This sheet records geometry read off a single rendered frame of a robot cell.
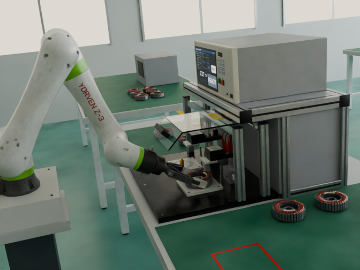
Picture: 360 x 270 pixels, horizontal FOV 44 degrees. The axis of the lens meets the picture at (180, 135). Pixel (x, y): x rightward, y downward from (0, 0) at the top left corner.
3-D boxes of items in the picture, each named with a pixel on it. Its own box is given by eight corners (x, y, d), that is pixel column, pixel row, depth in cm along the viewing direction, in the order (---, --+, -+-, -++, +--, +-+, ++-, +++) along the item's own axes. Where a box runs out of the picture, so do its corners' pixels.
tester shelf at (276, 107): (240, 124, 155) (239, 111, 153) (184, 91, 217) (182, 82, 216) (349, 106, 165) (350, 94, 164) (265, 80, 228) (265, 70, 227)
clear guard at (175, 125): (167, 151, 154) (166, 134, 152) (152, 133, 176) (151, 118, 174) (254, 135, 162) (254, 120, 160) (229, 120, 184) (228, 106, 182)
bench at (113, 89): (97, 212, 340) (82, 118, 318) (80, 145, 511) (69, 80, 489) (231, 185, 367) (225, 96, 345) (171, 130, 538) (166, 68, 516)
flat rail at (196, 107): (235, 138, 159) (235, 130, 158) (185, 104, 216) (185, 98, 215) (239, 137, 159) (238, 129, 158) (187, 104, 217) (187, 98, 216)
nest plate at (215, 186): (187, 196, 172) (186, 194, 172) (176, 182, 186) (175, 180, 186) (223, 189, 176) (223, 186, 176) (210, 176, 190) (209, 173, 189)
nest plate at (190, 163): (170, 175, 195) (170, 172, 194) (162, 164, 209) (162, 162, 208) (203, 169, 198) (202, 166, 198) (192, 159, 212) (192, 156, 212)
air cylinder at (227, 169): (230, 184, 181) (229, 171, 179) (223, 177, 187) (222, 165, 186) (241, 181, 182) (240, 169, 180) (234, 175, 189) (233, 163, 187)
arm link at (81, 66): (33, 39, 153) (65, 23, 155) (34, 36, 165) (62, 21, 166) (61, 85, 160) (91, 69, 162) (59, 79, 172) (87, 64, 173)
